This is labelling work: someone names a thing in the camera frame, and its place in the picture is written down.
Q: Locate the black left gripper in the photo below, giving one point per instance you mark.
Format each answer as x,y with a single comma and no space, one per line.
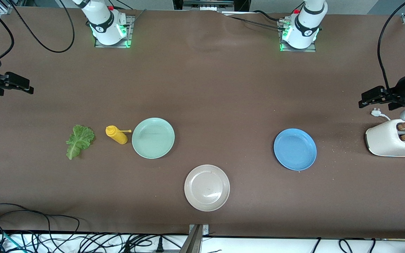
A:
402,92

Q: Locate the green lettuce leaf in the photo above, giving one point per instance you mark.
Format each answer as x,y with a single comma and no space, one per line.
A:
79,138

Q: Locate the yellow mustard squeeze bottle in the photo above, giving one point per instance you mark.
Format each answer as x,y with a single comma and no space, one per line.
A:
120,137

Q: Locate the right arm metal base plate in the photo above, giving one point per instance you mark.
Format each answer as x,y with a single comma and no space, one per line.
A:
130,31

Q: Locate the aluminium frame beam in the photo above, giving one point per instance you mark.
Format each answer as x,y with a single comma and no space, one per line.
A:
193,240

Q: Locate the beige plate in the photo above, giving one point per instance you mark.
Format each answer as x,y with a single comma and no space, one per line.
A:
207,188

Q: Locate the white toaster power plug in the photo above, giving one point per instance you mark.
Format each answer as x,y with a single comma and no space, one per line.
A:
375,112

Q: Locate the mint green plate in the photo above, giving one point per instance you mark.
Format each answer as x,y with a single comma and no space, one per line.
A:
153,138

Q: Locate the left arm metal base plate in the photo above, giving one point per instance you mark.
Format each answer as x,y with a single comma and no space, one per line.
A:
299,50

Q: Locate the white power strip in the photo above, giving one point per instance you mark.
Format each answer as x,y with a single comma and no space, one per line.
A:
207,5

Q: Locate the blue plate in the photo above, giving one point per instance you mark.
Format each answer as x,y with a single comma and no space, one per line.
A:
295,149

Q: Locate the black power plug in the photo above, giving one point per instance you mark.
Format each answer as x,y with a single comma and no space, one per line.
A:
159,245

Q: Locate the white toaster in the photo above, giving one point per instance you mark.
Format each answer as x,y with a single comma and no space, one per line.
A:
381,140

